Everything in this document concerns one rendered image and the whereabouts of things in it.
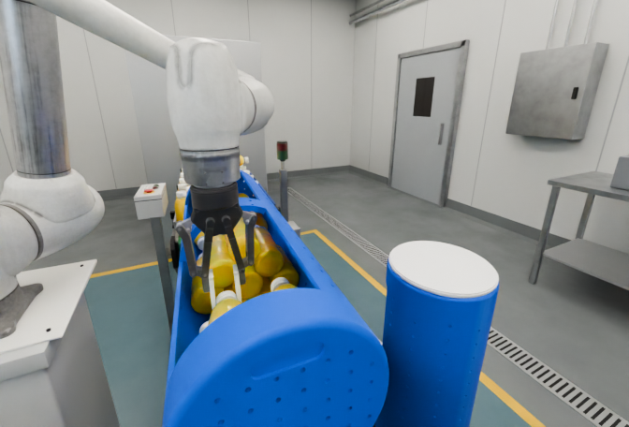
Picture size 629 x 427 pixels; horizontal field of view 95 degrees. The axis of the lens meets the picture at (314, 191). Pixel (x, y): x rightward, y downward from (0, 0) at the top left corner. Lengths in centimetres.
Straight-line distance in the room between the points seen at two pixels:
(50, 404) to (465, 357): 94
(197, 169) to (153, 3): 514
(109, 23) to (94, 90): 482
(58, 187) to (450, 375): 108
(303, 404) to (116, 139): 521
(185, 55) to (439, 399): 96
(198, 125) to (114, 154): 506
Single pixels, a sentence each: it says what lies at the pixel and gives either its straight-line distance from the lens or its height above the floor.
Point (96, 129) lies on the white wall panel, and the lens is 547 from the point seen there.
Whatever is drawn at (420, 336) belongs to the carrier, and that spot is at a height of 90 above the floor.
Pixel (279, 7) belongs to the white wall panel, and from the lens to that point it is 591.
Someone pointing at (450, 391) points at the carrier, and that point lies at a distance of 98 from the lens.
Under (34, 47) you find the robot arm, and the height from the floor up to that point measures 157.
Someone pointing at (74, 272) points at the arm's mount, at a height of 101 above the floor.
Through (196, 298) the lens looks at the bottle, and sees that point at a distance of 71.
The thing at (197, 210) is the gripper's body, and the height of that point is 129.
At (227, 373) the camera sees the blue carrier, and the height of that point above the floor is 120.
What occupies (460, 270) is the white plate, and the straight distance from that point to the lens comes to 89.
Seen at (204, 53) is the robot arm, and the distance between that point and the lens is 45.
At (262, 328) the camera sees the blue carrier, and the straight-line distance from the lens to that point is 34.
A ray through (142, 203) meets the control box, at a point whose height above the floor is 107.
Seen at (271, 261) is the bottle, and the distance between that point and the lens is 69.
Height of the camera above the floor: 146
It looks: 17 degrees down
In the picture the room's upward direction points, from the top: straight up
